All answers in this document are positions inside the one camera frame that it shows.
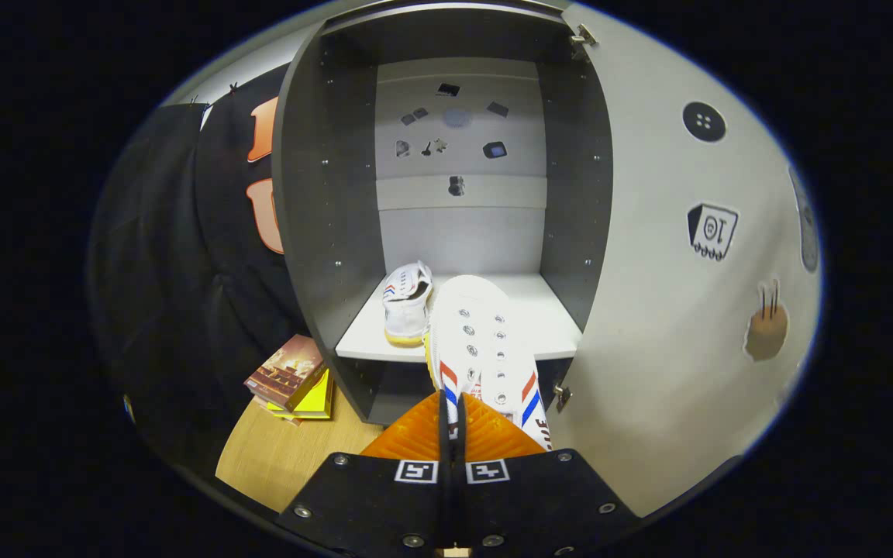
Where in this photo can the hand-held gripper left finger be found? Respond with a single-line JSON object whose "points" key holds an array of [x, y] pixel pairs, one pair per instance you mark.
{"points": [[444, 438]]}

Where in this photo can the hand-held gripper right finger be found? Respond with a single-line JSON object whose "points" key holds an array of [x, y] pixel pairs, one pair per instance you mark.
{"points": [[532, 496]]}

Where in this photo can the white striped shoe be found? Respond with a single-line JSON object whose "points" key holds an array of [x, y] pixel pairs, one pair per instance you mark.
{"points": [[406, 310], [481, 333]]}

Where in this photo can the beige shoe cabinet door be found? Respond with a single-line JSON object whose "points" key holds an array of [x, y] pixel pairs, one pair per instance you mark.
{"points": [[663, 349]]}

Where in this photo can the grey shoe cabinet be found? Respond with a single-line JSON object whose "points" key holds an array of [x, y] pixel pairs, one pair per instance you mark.
{"points": [[322, 194]]}

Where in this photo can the yellow book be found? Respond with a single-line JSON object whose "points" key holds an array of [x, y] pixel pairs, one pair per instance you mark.
{"points": [[315, 397]]}

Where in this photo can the brown cover book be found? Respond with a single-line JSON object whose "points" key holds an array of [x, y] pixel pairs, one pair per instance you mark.
{"points": [[284, 368]]}

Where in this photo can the black backdrop cloth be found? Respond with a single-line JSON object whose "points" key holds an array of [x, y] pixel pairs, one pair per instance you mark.
{"points": [[183, 271]]}

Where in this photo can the row of black cloth clips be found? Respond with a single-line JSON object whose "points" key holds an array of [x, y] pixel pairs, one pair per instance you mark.
{"points": [[233, 87]]}

